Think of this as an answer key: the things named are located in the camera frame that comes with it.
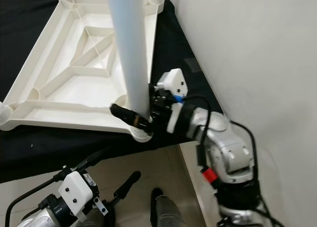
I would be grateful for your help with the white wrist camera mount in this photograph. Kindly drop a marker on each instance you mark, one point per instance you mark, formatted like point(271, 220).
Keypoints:
point(173, 81)
point(77, 195)

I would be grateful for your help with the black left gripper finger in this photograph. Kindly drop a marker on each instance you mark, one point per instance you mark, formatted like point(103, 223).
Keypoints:
point(89, 160)
point(126, 186)

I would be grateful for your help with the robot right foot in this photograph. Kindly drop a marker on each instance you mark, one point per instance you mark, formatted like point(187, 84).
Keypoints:
point(171, 209)

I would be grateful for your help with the grey tape strip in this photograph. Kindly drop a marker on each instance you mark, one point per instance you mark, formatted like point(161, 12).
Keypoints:
point(193, 65)

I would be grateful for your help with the black table cloth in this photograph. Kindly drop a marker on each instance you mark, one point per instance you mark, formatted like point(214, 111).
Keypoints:
point(39, 153)

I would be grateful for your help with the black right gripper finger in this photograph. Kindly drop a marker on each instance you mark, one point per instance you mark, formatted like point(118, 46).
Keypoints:
point(129, 115)

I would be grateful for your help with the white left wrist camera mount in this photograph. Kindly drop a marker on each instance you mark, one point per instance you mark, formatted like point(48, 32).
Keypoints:
point(77, 195)

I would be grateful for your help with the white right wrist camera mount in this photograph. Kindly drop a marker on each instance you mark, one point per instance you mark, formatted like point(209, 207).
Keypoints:
point(173, 81)

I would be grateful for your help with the white plastic children table top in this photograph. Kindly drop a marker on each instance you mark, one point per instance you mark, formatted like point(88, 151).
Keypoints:
point(74, 88)

